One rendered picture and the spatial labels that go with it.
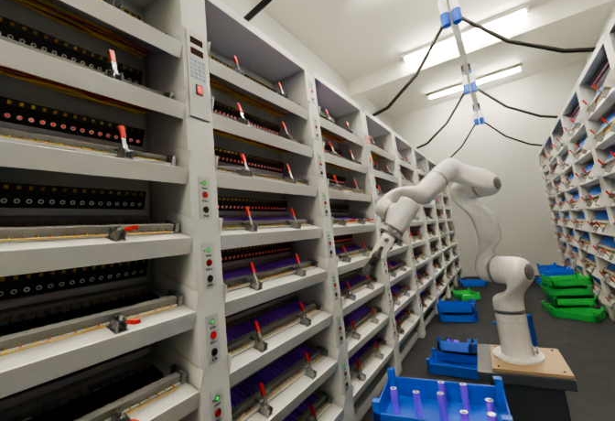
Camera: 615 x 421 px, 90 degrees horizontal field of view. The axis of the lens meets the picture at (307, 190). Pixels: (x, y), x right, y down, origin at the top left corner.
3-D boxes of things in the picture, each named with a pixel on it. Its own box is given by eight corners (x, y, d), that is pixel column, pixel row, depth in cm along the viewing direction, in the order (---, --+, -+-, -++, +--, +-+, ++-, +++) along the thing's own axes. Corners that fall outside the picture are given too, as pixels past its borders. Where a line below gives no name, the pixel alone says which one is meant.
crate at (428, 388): (507, 408, 80) (501, 375, 81) (521, 463, 62) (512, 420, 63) (392, 394, 93) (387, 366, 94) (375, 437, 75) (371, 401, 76)
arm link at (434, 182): (413, 163, 136) (370, 202, 123) (447, 174, 125) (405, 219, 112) (413, 178, 141) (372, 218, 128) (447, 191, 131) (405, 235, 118)
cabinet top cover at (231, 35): (394, 134, 278) (393, 131, 278) (178, -21, 94) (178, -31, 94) (373, 140, 288) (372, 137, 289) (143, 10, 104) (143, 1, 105)
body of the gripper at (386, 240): (401, 237, 113) (384, 263, 111) (396, 241, 122) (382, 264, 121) (383, 226, 115) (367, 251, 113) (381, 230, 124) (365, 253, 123)
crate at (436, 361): (485, 365, 188) (483, 351, 189) (483, 381, 171) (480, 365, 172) (434, 360, 203) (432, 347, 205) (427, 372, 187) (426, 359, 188)
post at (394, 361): (402, 371, 193) (364, 109, 220) (397, 377, 186) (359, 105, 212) (372, 366, 204) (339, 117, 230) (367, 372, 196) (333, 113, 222)
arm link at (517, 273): (504, 306, 143) (494, 254, 146) (548, 313, 126) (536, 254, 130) (487, 311, 138) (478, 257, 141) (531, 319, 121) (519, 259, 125)
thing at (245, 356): (330, 324, 135) (336, 293, 135) (226, 390, 84) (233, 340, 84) (294, 307, 146) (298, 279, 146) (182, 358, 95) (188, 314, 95)
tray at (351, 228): (374, 231, 200) (377, 216, 199) (330, 236, 149) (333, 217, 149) (347, 224, 210) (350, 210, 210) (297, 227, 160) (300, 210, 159)
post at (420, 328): (426, 334, 252) (393, 131, 278) (423, 338, 244) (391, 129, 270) (402, 332, 263) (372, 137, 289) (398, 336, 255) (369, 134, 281)
